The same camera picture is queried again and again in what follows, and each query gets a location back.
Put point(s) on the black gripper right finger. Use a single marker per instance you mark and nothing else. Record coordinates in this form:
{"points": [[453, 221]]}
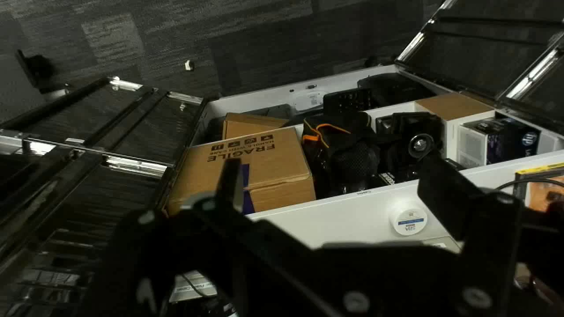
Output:
{"points": [[453, 200]]}

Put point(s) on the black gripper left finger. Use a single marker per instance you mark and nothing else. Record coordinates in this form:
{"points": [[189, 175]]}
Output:
{"points": [[229, 187]]}

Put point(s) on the large brown cardboard box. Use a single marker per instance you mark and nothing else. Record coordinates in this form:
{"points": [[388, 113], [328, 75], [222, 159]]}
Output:
{"points": [[275, 172]]}

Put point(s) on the white box with brown top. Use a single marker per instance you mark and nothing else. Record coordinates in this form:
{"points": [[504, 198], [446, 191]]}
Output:
{"points": [[458, 143]]}

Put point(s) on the small brown cardboard box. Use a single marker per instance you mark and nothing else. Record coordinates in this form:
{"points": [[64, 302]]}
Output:
{"points": [[249, 124]]}

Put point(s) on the white round sticker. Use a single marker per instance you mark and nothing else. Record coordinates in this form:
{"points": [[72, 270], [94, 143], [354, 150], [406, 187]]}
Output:
{"points": [[409, 223]]}

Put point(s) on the white shelf unit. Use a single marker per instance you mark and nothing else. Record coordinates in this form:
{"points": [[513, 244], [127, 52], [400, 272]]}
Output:
{"points": [[365, 216]]}

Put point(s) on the steel rack right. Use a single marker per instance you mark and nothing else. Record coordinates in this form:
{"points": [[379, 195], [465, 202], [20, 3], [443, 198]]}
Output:
{"points": [[506, 52]]}

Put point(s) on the steel rack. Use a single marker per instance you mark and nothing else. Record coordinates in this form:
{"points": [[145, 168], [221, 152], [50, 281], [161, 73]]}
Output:
{"points": [[71, 170], [506, 52]]}

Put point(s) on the steel rack left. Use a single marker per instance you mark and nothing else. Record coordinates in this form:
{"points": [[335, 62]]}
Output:
{"points": [[71, 170]]}

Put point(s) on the black camera device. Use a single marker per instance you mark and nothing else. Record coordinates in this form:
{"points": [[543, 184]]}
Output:
{"points": [[407, 138]]}

